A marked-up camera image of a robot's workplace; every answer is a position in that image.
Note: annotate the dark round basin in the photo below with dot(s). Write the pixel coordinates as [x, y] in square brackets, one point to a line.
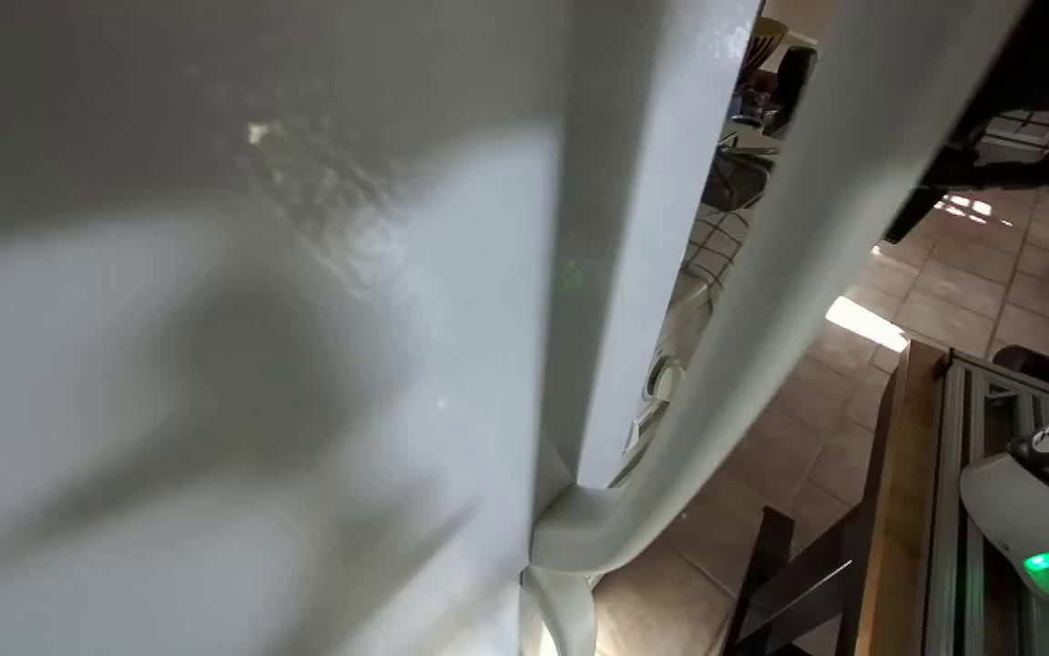
[738, 178]

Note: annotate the aluminium rail frame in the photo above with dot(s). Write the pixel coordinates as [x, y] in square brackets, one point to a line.
[954, 485]

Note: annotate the wooden table edge board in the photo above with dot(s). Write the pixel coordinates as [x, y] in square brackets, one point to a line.
[901, 485]

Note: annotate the white plastic item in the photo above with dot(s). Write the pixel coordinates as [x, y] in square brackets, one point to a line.
[686, 329]

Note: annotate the black table leg brace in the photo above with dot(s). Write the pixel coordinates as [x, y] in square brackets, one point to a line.
[790, 583]

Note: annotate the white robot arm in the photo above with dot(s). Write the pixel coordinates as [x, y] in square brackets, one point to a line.
[1022, 496]

